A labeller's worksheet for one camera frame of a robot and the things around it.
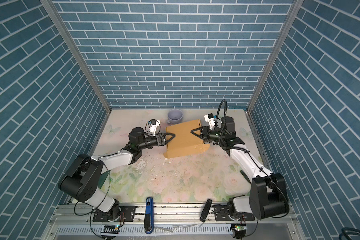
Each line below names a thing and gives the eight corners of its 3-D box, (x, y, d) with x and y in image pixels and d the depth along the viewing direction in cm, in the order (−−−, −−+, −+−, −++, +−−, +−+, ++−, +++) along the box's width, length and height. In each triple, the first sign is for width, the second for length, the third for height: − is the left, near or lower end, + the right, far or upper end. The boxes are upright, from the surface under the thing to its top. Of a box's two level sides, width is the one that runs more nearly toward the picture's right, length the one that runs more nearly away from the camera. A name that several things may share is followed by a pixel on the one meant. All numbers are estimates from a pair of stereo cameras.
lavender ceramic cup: (167, 125, 112) (166, 120, 108) (168, 114, 120) (168, 109, 115) (182, 125, 112) (182, 120, 108) (183, 114, 120) (183, 109, 115)
